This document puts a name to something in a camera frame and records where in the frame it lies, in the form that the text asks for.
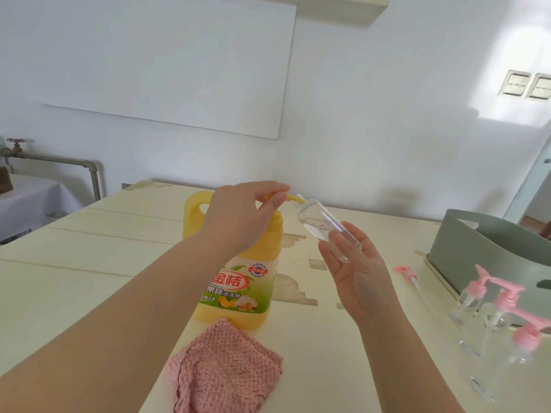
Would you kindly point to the person's left hand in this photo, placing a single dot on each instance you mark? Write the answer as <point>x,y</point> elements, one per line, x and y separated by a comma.
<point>232,219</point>

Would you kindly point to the red pipe valve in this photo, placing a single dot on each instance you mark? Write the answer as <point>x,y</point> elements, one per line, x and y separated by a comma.
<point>16,144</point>

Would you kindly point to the white tablecloth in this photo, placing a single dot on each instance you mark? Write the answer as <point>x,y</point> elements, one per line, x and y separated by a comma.
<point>34,206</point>

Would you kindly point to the brown wooden box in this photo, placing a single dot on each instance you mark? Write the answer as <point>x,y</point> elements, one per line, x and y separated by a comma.
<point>5,180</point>

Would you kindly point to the white wall switch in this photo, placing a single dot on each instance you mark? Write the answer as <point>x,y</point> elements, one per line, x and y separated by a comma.
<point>515,83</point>
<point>540,87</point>

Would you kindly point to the person's right forearm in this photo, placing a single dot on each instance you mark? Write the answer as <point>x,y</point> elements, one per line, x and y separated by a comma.
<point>409,365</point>

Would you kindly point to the white door frame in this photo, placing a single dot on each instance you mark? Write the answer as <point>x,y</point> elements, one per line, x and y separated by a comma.
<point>527,189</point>

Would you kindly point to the person's left forearm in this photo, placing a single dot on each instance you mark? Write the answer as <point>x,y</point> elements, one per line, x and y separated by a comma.
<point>103,335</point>

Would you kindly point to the person's right hand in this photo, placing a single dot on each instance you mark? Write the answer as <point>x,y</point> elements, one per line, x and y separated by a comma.
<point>366,288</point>

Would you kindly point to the grey-green plastic basket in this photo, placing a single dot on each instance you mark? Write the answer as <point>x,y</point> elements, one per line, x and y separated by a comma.
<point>478,253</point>

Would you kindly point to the small clear plastic bottle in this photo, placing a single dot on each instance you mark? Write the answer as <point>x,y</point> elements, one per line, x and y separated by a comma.
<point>462,307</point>
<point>318,223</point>
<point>480,331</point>
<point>499,374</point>

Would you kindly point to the pink textured cloth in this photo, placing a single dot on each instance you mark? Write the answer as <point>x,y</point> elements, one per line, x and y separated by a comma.
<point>228,365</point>

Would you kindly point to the grey metal pipe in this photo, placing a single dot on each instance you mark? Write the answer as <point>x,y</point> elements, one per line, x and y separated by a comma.
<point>60,159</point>

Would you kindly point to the yellow detergent jug with pump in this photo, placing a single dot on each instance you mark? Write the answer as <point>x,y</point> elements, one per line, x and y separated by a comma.
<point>262,249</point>

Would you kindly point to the white wall board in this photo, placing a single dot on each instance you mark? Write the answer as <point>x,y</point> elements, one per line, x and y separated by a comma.
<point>163,60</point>

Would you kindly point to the dark wooden chair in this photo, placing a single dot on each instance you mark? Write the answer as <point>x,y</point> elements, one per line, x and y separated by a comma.
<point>546,231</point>

